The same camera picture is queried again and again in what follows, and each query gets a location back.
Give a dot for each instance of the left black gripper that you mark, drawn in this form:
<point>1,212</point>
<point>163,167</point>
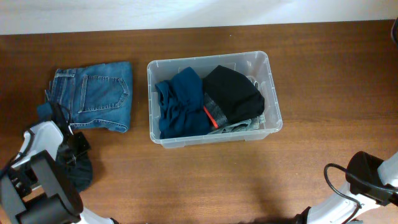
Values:
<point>83,147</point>

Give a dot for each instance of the blue denim jeans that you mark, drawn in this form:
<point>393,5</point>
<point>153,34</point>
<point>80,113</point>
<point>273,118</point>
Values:
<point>98,96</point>

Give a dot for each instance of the dark blue shirt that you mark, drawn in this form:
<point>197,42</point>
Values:
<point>181,101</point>

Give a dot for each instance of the black garment with red band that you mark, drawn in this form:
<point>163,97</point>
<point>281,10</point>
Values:
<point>230,97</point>

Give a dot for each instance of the light wash jeans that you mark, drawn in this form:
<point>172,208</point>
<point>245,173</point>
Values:
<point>246,125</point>

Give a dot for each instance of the black shirt with white logo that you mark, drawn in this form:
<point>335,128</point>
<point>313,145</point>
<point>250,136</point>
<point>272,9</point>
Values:
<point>79,173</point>

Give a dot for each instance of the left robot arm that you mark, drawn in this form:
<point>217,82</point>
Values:
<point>34,190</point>

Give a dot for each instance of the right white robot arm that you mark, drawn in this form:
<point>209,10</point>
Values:
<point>370,183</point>

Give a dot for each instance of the clear plastic storage bin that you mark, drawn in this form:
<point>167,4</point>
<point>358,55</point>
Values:
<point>255,65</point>

